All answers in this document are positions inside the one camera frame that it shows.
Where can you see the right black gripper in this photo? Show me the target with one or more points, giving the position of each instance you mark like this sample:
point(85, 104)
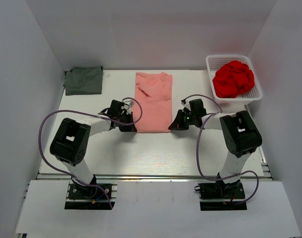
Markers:
point(178, 124)

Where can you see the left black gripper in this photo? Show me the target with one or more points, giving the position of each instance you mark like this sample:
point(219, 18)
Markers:
point(128, 128)

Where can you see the pink t shirt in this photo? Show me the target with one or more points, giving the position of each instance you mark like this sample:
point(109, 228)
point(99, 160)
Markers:
point(154, 93)

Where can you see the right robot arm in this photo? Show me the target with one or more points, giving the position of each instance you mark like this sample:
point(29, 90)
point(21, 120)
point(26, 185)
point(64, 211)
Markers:
point(240, 134)

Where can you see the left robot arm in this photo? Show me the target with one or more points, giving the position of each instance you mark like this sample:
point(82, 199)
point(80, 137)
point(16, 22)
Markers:
point(71, 139)

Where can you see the red t shirt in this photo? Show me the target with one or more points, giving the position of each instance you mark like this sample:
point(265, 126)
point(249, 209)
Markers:
point(233, 79)

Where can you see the folded green t shirt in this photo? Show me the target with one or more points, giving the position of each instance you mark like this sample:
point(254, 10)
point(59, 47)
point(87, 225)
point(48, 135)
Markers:
point(83, 81)

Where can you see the white plastic basket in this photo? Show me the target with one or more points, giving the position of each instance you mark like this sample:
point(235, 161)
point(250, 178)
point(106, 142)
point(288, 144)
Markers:
point(215, 62)

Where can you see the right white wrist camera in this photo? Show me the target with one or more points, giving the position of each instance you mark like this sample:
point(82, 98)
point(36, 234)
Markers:
point(186, 106)

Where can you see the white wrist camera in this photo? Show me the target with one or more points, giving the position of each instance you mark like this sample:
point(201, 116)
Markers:
point(128, 104)
point(186, 106)

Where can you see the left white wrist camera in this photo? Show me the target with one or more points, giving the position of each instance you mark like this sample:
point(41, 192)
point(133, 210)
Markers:
point(128, 104)

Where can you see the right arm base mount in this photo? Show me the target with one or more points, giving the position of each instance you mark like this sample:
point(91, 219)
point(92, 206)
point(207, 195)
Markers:
point(213, 198)

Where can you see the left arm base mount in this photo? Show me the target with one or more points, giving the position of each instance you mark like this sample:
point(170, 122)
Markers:
point(90, 198)

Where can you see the aluminium rail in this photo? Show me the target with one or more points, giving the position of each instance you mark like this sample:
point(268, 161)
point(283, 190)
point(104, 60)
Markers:
point(62, 176)

